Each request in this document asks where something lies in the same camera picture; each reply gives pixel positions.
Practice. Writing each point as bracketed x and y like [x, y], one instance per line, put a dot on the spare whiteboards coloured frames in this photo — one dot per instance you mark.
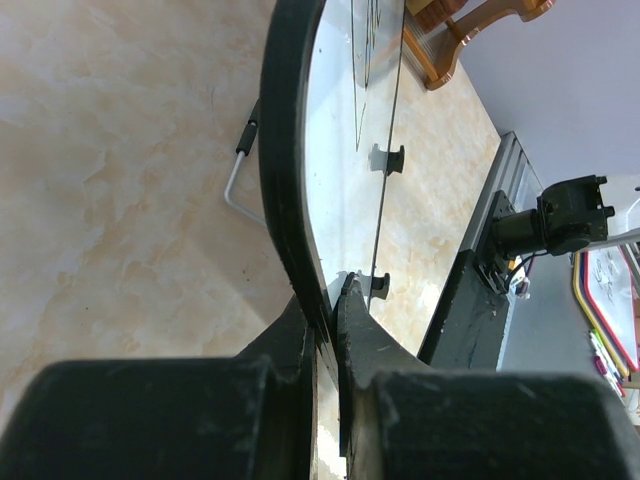
[603, 284]

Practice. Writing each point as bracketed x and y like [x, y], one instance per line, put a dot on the white whiteboard black frame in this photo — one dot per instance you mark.
[323, 128]

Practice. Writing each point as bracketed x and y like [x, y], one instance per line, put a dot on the aluminium frame rail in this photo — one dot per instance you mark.
[510, 172]

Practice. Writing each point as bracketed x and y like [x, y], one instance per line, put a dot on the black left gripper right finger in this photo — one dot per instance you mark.
[401, 419]

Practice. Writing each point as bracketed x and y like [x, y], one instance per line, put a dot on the coloured marker pens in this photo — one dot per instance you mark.
[609, 369]

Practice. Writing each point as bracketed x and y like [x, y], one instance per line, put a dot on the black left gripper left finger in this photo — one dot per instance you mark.
[249, 416]

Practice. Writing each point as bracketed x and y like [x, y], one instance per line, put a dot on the orange wooden shelf rack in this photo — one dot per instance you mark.
[436, 32]

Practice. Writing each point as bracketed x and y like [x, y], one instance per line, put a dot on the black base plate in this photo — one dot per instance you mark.
[468, 326]

